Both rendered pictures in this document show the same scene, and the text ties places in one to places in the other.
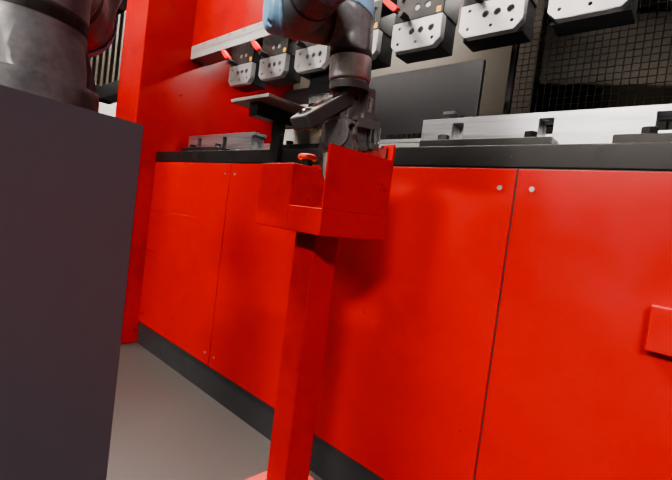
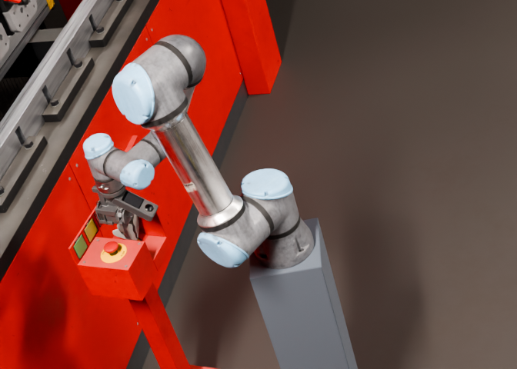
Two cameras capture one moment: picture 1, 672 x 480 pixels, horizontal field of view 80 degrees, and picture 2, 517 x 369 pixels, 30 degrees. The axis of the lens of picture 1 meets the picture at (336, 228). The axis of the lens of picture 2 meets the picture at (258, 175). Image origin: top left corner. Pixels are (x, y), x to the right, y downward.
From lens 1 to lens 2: 285 cm
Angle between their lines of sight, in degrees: 102
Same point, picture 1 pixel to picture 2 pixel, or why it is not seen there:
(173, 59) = not seen: outside the picture
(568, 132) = (27, 127)
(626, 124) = (38, 104)
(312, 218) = (165, 246)
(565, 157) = (75, 139)
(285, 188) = (148, 257)
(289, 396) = (175, 342)
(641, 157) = (88, 116)
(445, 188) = (55, 207)
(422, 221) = (59, 237)
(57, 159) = not seen: hidden behind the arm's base
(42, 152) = not seen: hidden behind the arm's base
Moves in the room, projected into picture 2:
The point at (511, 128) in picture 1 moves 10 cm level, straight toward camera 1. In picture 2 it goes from (9, 149) to (42, 141)
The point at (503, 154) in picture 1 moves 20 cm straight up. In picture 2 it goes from (61, 161) to (35, 107)
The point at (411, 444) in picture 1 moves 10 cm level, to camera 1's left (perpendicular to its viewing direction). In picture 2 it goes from (119, 336) to (130, 355)
